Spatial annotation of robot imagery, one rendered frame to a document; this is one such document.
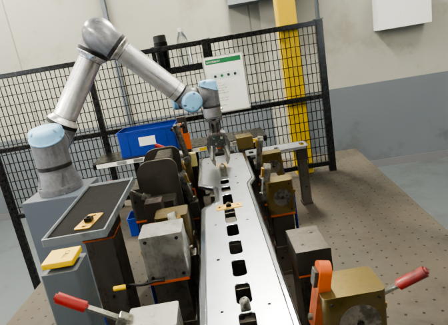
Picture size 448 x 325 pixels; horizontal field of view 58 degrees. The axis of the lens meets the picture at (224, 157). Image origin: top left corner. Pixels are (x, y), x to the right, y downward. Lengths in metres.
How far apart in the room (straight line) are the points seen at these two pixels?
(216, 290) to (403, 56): 3.86
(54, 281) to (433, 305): 1.01
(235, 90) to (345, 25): 2.28
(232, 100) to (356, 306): 1.65
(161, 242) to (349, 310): 0.43
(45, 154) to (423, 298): 1.26
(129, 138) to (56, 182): 0.72
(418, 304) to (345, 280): 0.59
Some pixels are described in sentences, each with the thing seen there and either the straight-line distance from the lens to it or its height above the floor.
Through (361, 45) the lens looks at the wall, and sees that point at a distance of 4.38.
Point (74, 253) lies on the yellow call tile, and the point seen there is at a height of 1.16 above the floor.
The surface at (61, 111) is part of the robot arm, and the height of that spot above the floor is 1.36.
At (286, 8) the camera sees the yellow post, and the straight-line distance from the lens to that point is 2.31.
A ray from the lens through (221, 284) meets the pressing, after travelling 0.93.
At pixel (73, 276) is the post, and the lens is 0.84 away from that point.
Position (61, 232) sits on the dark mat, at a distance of 0.98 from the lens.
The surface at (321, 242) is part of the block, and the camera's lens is 0.97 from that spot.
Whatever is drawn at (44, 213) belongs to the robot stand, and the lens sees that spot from 1.51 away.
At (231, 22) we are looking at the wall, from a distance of 4.21.
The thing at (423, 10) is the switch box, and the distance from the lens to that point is 4.41.
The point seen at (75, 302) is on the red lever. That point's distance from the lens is 0.78.
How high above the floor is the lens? 1.49
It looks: 15 degrees down
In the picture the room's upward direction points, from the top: 10 degrees counter-clockwise
